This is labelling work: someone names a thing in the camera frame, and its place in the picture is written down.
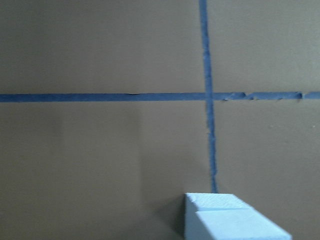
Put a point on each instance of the light blue foam block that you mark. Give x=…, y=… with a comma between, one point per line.
x=201, y=202
x=235, y=224

